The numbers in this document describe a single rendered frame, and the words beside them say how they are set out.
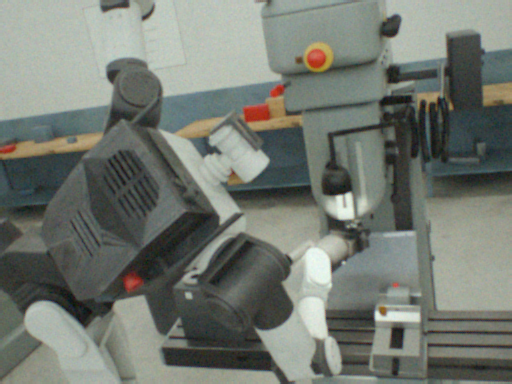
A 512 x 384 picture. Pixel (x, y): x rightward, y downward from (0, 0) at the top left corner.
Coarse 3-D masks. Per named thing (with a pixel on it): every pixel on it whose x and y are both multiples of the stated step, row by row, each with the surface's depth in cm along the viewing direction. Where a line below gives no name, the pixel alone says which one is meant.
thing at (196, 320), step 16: (192, 272) 167; (176, 288) 161; (192, 288) 159; (192, 304) 161; (192, 320) 163; (208, 320) 160; (192, 336) 166; (208, 336) 163; (224, 336) 160; (240, 336) 157
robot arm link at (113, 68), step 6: (114, 60) 103; (120, 60) 103; (126, 60) 103; (132, 60) 103; (138, 60) 104; (108, 66) 104; (114, 66) 103; (120, 66) 102; (126, 66) 103; (144, 66) 105; (108, 72) 104; (114, 72) 104; (108, 78) 106; (114, 78) 106
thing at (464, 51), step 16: (448, 32) 152; (464, 32) 143; (448, 48) 145; (464, 48) 137; (480, 48) 136; (448, 64) 152; (464, 64) 138; (480, 64) 137; (448, 80) 157; (464, 80) 140; (480, 80) 139; (464, 96) 141; (480, 96) 140
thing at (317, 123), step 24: (312, 120) 127; (336, 120) 124; (360, 120) 123; (312, 144) 129; (360, 144) 125; (312, 168) 132; (360, 168) 127; (384, 168) 134; (360, 192) 129; (336, 216) 134; (360, 216) 132
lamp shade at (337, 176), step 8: (328, 168) 118; (336, 168) 117; (344, 168) 118; (328, 176) 117; (336, 176) 116; (344, 176) 116; (328, 184) 117; (336, 184) 116; (344, 184) 116; (328, 192) 118; (336, 192) 117; (344, 192) 117
